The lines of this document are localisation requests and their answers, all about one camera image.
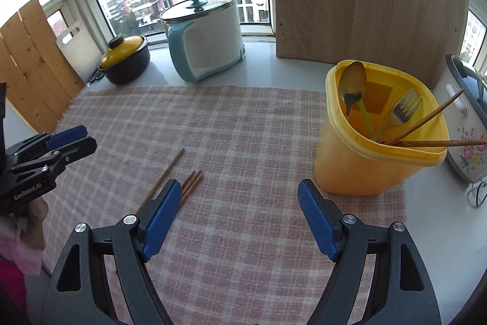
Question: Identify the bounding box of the white cutting board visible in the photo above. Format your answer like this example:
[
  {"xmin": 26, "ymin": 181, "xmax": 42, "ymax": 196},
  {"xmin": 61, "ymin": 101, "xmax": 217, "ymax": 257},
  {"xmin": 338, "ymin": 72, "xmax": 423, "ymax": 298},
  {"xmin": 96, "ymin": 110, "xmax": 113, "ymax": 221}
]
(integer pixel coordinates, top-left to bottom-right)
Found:
[{"xmin": 56, "ymin": 21, "xmax": 102, "ymax": 83}]

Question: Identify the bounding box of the wooden chopstick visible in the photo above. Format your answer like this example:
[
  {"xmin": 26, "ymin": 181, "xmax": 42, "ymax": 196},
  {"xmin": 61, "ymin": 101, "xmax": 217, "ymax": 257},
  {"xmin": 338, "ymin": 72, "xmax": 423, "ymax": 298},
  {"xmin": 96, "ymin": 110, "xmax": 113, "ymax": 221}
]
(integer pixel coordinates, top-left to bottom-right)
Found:
[
  {"xmin": 182, "ymin": 170, "xmax": 202, "ymax": 197},
  {"xmin": 136, "ymin": 148, "xmax": 186, "ymax": 215},
  {"xmin": 180, "ymin": 173, "xmax": 203, "ymax": 207},
  {"xmin": 182, "ymin": 170, "xmax": 196, "ymax": 191},
  {"xmin": 392, "ymin": 139, "xmax": 487, "ymax": 148},
  {"xmin": 384, "ymin": 89, "xmax": 465, "ymax": 145}
]

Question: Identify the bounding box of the floral white rice cooker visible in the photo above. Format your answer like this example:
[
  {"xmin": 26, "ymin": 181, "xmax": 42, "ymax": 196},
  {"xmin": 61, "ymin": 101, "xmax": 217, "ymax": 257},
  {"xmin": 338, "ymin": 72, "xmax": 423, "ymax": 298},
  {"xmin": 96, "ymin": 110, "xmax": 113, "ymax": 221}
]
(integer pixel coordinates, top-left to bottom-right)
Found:
[{"xmin": 433, "ymin": 54, "xmax": 487, "ymax": 183}]

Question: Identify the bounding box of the metal spoon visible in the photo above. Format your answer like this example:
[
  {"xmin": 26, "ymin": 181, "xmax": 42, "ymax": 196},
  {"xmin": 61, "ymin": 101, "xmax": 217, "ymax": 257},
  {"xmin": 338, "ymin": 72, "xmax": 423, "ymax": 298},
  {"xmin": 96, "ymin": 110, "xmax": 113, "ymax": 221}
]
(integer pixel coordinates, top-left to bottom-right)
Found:
[{"xmin": 338, "ymin": 61, "xmax": 366, "ymax": 117}]

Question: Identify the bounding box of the left hand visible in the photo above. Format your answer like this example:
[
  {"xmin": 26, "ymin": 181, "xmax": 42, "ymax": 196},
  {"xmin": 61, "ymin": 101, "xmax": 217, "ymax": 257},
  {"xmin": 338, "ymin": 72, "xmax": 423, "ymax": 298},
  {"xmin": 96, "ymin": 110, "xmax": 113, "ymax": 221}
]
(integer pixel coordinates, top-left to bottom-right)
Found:
[{"xmin": 1, "ymin": 197, "xmax": 49, "ymax": 275}]

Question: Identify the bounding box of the green plastic spoon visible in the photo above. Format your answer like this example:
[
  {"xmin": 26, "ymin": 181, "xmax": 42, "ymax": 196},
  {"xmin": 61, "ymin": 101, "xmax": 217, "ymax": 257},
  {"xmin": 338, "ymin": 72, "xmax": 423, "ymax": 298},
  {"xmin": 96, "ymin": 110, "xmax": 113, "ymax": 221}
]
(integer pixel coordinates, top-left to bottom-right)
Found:
[{"xmin": 357, "ymin": 98, "xmax": 375, "ymax": 138}]

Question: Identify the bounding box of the metal fork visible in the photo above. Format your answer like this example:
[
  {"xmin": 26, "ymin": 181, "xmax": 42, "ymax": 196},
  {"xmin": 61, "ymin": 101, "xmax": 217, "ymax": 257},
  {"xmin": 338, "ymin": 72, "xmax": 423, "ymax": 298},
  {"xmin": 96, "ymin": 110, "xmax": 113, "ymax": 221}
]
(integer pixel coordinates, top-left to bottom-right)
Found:
[{"xmin": 373, "ymin": 89, "xmax": 422, "ymax": 141}]

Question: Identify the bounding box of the yellow plastic utensil container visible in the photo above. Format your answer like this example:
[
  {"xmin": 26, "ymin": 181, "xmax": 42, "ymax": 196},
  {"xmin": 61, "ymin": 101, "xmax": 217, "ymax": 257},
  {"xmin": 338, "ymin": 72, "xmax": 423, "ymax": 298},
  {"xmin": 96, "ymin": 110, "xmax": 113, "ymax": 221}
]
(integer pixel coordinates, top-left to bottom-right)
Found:
[{"xmin": 314, "ymin": 60, "xmax": 447, "ymax": 196}]

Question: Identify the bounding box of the black pot yellow lid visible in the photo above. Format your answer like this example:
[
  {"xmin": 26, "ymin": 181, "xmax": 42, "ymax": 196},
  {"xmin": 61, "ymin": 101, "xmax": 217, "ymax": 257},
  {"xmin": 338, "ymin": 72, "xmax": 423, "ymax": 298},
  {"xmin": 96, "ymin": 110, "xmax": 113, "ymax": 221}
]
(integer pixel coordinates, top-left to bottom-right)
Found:
[{"xmin": 99, "ymin": 36, "xmax": 150, "ymax": 85}]

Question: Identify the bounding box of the white teal electric cooker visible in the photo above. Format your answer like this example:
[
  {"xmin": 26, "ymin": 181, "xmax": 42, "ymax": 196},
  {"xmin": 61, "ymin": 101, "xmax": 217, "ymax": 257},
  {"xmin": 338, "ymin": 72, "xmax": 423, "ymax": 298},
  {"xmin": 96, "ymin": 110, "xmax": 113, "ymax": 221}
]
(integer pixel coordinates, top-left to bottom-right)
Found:
[{"xmin": 160, "ymin": 0, "xmax": 245, "ymax": 83}]

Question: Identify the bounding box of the pink plaid tablecloth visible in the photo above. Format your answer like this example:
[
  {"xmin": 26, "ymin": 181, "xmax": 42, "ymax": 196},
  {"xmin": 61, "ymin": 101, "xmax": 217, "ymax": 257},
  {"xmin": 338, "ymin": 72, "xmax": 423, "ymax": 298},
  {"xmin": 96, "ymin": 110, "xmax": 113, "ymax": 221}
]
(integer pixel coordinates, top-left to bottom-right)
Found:
[{"xmin": 37, "ymin": 83, "xmax": 408, "ymax": 325}]

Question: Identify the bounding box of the pine plank board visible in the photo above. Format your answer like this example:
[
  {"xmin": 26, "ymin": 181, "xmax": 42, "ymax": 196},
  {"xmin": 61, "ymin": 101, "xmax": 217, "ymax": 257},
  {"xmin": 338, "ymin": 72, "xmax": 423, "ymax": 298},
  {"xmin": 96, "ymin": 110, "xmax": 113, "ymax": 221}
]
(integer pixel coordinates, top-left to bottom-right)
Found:
[{"xmin": 1, "ymin": 0, "xmax": 85, "ymax": 133}]

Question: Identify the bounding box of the rice cooker power cable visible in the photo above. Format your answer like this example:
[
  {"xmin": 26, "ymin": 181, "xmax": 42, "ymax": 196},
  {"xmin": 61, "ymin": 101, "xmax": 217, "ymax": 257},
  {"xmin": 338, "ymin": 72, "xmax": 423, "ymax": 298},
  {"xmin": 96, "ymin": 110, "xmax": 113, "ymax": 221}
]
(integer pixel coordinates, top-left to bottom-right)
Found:
[{"xmin": 466, "ymin": 177, "xmax": 487, "ymax": 209}]

